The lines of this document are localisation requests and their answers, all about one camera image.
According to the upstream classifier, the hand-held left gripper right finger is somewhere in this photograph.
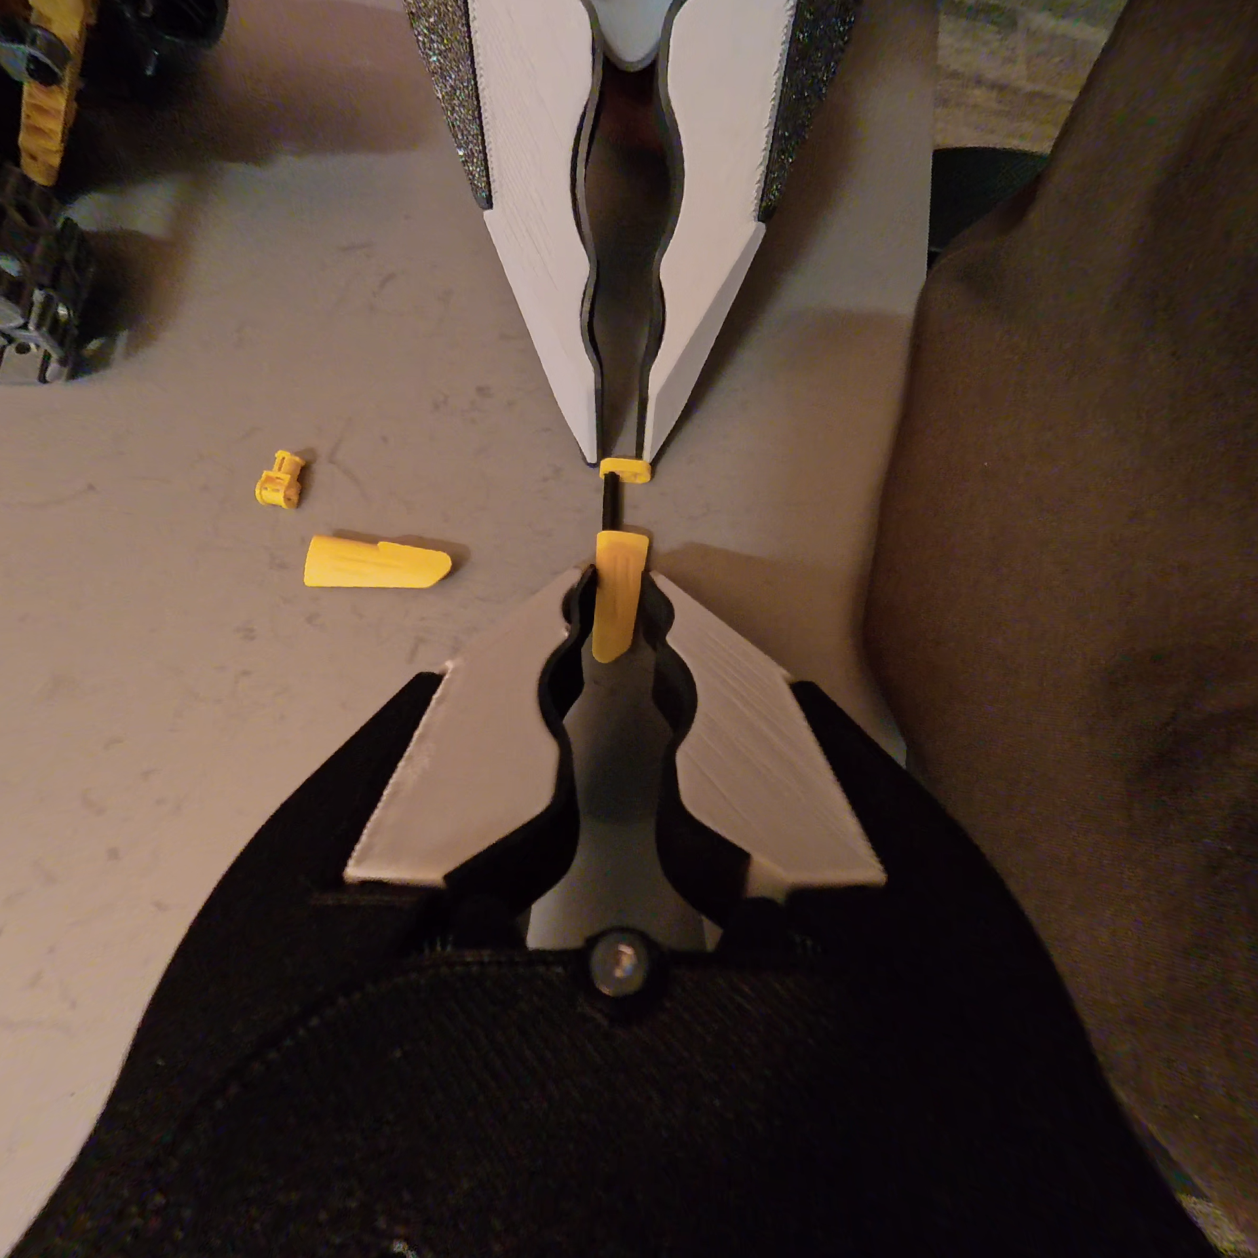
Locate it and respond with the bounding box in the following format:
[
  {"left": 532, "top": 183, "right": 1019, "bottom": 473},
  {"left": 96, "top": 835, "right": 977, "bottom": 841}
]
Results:
[{"left": 645, "top": 571, "right": 887, "bottom": 922}]

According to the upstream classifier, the person's right hand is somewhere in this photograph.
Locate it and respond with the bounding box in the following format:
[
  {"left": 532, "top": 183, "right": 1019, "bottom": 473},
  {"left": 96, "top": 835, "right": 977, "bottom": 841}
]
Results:
[{"left": 580, "top": 73, "right": 676, "bottom": 219}]

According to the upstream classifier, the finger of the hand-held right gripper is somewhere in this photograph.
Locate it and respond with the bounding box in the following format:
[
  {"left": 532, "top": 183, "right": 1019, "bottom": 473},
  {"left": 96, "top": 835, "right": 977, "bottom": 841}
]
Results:
[
  {"left": 471, "top": 0, "right": 606, "bottom": 467},
  {"left": 642, "top": 0, "right": 797, "bottom": 462}
]

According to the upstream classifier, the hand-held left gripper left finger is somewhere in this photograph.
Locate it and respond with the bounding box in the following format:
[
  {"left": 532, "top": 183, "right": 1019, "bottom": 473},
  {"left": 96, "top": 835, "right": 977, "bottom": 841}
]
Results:
[{"left": 345, "top": 565, "right": 598, "bottom": 917}]

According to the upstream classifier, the small yellow connector brick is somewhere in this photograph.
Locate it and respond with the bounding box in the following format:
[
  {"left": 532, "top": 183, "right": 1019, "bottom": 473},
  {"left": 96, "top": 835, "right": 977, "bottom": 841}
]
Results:
[{"left": 252, "top": 449, "right": 309, "bottom": 508}]

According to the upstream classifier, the yellow black toy tracked vehicle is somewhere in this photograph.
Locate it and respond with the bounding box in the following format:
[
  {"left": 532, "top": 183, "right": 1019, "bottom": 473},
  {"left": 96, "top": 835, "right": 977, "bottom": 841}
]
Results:
[{"left": 0, "top": 0, "right": 230, "bottom": 386}]

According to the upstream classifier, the yellow blade-shaped brick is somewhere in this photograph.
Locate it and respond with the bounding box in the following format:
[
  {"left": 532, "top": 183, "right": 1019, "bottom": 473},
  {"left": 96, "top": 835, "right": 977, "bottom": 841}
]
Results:
[
  {"left": 591, "top": 528, "right": 654, "bottom": 663},
  {"left": 302, "top": 532, "right": 454, "bottom": 591}
]

